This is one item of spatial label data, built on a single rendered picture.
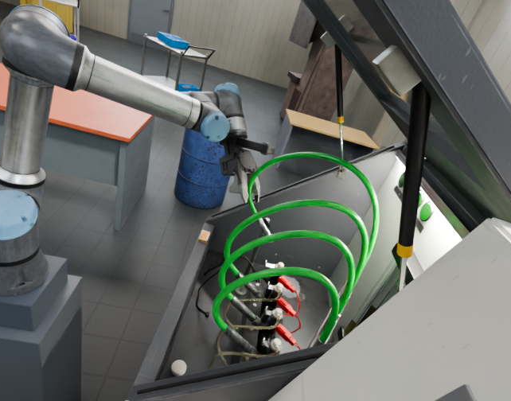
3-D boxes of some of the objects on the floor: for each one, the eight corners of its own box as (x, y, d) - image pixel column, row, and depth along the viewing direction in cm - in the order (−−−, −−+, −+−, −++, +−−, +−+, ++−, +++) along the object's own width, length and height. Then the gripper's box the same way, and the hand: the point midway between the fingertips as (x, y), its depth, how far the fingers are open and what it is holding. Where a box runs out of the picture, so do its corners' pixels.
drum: (226, 189, 338) (245, 122, 300) (220, 215, 294) (241, 141, 257) (180, 177, 332) (193, 107, 294) (167, 201, 288) (180, 123, 251)
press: (331, 145, 583) (407, -27, 448) (267, 128, 564) (327, -58, 430) (318, 122, 704) (375, -19, 569) (265, 107, 686) (310, -43, 551)
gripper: (235, 142, 103) (247, 206, 101) (209, 138, 93) (221, 208, 91) (255, 134, 98) (268, 200, 96) (231, 127, 88) (244, 201, 86)
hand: (252, 197), depth 92 cm, fingers open, 5 cm apart
